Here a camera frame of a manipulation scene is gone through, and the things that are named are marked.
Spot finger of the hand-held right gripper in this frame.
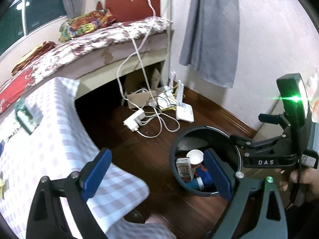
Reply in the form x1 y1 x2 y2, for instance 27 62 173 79
258 113 287 130
230 135 287 158

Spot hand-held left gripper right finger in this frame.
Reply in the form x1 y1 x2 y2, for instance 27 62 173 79
203 148 289 239

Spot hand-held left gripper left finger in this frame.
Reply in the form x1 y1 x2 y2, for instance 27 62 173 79
25 148 112 239

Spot patterned blue paper cup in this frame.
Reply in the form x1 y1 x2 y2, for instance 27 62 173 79
189 176 208 190

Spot white cup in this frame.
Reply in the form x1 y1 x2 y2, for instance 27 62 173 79
186 149 211 178

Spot white printed box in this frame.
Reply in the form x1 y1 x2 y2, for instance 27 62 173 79
175 158 194 180

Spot black plastic bucket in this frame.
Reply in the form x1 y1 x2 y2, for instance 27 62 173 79
169 126 242 198

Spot green and white carton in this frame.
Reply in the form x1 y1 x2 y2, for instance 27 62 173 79
14 100 43 133

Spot person's right forearm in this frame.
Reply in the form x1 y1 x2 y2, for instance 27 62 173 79
284 197 319 239

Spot person's right hand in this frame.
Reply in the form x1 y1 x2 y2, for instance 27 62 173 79
274 167 319 203

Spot pink and white papers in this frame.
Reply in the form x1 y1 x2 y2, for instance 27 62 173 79
308 72 319 122

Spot checkered tablecloth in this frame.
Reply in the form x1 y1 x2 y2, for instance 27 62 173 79
0 77 175 239

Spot white power strip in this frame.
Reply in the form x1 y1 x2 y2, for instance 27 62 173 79
123 109 146 131

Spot flat white router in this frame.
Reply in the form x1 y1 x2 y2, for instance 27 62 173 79
176 80 194 122

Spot open cardboard box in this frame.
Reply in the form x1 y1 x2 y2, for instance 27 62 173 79
125 67 165 110

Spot white router with antennas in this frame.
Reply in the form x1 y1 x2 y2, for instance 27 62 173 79
157 72 177 110

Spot yellow plastic bag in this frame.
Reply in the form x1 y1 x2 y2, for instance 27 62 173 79
0 178 7 200

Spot long grey curtain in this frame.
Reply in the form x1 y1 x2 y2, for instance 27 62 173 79
179 0 240 88

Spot bed with floral cover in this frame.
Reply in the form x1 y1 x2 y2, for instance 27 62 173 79
0 16 173 115

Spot yellow and red cloth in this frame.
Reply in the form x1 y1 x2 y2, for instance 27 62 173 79
11 41 55 76

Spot colourful printed pillow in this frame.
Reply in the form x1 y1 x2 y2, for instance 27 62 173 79
58 9 117 43

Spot large glass window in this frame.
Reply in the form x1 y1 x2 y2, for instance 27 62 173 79
0 0 68 55

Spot red heart-shaped headboard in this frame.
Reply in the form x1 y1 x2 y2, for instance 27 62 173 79
96 0 162 23

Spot white power cord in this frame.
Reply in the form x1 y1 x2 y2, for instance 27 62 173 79
136 107 180 138

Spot bed with beige frame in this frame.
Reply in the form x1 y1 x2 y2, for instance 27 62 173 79
75 31 172 100

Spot flat white cable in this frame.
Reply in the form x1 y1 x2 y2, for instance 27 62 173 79
119 22 160 110

